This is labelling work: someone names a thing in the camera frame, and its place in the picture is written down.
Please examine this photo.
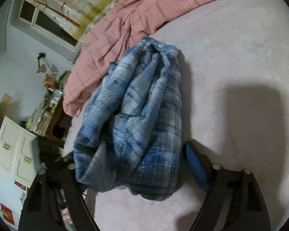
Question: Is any pink bed sheet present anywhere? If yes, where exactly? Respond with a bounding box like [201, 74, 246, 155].
[153, 0, 289, 230]

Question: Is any pink checked duvet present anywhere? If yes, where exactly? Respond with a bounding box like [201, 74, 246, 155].
[62, 0, 215, 117]

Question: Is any white drawer cabinet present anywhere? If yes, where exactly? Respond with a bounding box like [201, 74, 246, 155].
[0, 117, 37, 188]

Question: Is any blue plaid shirt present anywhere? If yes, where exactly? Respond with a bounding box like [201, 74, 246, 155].
[73, 37, 182, 201]

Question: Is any white framed window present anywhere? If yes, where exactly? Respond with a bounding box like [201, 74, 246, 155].
[10, 0, 79, 62]

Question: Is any stack of papers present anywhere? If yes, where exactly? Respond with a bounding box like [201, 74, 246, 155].
[25, 101, 53, 136]

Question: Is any orange paper bag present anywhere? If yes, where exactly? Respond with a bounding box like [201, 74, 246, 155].
[43, 74, 58, 89]

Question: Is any cardboard box on cabinet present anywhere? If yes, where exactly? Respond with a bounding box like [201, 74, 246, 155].
[0, 93, 12, 121]

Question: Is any dark wooden desk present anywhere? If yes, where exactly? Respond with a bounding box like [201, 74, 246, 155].
[44, 96, 72, 147]

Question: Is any pink wall lamp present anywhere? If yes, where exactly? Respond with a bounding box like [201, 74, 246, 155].
[36, 52, 47, 74]

